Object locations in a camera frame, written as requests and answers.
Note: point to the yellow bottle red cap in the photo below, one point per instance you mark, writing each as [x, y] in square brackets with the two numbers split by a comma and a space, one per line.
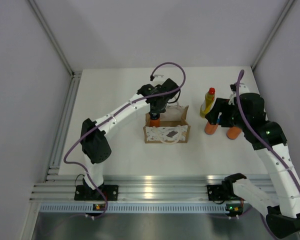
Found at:
[208, 101]

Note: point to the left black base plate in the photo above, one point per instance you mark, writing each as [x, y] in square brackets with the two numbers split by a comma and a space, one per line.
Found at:
[84, 193]

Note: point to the right aluminium frame post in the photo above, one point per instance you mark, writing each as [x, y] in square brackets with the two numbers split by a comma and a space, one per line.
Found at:
[279, 21]

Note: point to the dark blue pump bottle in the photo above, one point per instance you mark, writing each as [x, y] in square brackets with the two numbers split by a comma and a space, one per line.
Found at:
[154, 120]
[233, 132]

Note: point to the aluminium frame post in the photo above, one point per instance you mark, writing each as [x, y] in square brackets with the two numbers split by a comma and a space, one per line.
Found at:
[50, 35]
[279, 21]

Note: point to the light blue pump bottle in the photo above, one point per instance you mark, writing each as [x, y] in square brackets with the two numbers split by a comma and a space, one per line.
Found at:
[210, 129]

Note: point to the slotted grey cable duct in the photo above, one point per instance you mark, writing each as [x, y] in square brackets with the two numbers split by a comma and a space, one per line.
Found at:
[93, 208]

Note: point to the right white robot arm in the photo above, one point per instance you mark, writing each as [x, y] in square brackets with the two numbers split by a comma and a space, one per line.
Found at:
[245, 110]

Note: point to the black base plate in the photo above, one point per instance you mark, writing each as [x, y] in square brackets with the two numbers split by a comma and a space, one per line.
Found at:
[217, 193]
[84, 193]

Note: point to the burlap canvas tote bag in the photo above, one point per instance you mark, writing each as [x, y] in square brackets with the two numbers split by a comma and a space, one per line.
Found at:
[173, 126]

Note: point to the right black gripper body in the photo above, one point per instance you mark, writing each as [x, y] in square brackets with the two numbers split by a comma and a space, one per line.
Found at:
[236, 121]

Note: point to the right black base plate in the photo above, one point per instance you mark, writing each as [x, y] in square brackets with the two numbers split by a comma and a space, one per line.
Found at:
[217, 193]

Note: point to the dark blue front pump bottle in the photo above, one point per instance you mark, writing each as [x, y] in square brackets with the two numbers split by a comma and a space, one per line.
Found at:
[233, 132]

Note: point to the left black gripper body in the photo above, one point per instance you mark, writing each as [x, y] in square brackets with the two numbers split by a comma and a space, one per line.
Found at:
[162, 110]

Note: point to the left aluminium frame post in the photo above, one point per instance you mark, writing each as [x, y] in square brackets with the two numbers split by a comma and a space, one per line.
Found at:
[50, 35]

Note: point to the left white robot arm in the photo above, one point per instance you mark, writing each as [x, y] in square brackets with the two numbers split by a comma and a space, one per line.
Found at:
[95, 146]

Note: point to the aluminium mounting rail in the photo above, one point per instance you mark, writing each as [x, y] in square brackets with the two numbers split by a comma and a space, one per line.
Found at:
[61, 188]

